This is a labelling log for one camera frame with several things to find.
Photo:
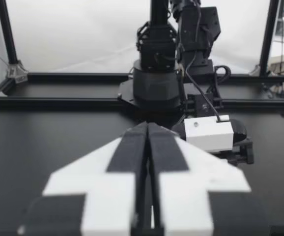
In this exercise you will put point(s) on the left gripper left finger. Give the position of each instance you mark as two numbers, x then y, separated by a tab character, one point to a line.
102	186

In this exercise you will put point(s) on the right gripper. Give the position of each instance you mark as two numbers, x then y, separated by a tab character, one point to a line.
244	152

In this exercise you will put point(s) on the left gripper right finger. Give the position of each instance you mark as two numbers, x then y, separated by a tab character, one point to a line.
188	186

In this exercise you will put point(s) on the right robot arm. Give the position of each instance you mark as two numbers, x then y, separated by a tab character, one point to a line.
156	83

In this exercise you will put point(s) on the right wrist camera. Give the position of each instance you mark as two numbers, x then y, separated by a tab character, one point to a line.
208	134

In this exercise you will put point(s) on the black frame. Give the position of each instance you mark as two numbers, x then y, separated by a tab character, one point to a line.
58	101

